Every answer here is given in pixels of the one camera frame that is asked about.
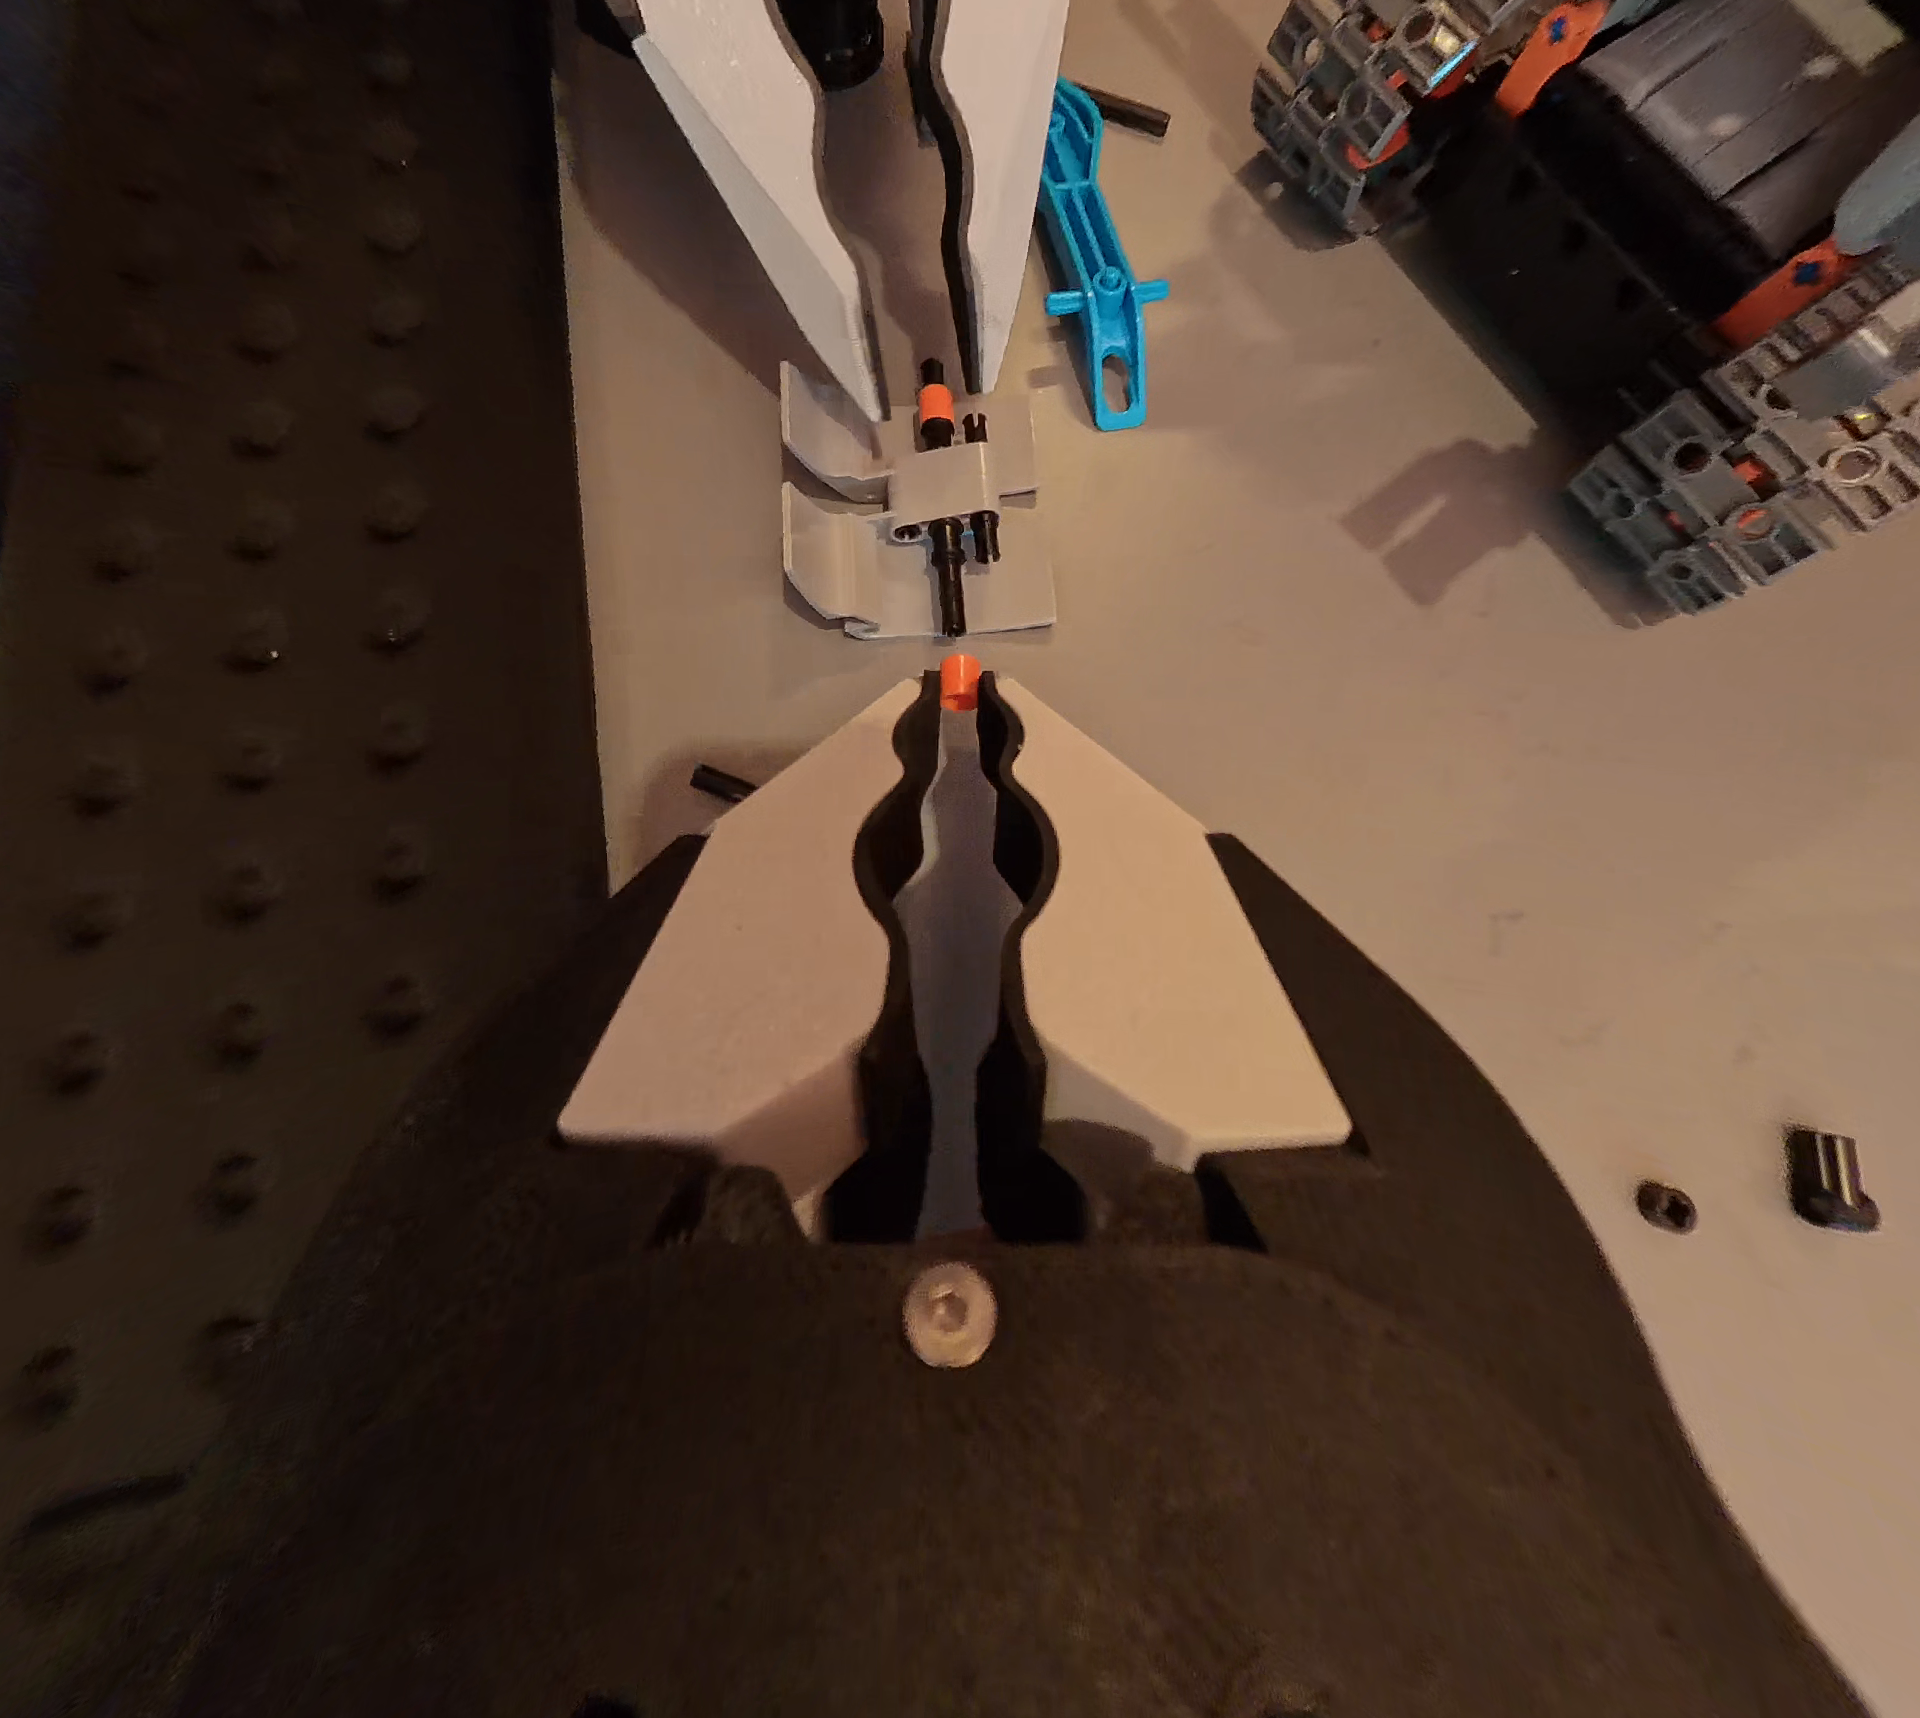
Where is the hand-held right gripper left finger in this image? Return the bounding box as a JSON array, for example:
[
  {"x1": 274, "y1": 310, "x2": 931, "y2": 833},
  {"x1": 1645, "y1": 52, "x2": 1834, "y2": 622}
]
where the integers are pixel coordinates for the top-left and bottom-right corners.
[{"x1": 554, "y1": 672, "x2": 961, "y2": 1248}]

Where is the blue plastic separator tool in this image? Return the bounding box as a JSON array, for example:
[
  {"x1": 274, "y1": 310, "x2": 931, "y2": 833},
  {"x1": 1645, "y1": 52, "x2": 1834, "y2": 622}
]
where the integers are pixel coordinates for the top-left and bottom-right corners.
[{"x1": 1035, "y1": 79, "x2": 1171, "y2": 433}]

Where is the grey orange toy tracked robot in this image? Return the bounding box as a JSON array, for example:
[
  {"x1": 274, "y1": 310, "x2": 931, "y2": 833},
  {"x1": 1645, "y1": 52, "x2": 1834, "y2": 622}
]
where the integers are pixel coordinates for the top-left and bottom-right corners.
[{"x1": 1250, "y1": 0, "x2": 1920, "y2": 617}]

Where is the black spoked wheel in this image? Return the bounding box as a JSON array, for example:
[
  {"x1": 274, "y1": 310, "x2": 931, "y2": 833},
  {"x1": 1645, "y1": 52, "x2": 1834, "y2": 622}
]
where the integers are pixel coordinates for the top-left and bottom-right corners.
[{"x1": 773, "y1": 0, "x2": 890, "y2": 92}]

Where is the grey panel hinge assembly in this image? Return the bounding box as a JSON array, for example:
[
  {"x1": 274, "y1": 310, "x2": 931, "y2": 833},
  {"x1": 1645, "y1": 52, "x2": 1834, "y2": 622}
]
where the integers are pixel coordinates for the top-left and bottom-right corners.
[{"x1": 777, "y1": 360, "x2": 1058, "y2": 640}]

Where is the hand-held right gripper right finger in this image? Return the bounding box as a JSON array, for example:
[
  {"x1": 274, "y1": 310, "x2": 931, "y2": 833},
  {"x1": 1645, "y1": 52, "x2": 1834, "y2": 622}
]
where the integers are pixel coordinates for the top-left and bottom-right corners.
[{"x1": 971, "y1": 672, "x2": 1358, "y2": 1248}]

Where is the black block connector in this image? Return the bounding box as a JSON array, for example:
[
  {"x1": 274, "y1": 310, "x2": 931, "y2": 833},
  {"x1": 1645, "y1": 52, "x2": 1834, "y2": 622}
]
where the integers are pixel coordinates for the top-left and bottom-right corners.
[{"x1": 1786, "y1": 1123, "x2": 1883, "y2": 1235}]

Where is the black dimpled pad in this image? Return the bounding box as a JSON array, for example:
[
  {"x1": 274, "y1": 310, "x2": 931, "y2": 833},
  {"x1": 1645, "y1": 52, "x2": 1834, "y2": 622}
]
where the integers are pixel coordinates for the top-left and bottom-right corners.
[{"x1": 0, "y1": 0, "x2": 608, "y2": 1570}]

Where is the black axle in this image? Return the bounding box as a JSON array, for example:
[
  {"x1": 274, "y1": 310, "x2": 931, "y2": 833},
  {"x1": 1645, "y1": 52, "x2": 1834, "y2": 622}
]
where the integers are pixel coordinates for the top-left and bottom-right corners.
[{"x1": 914, "y1": 360, "x2": 976, "y2": 640}]

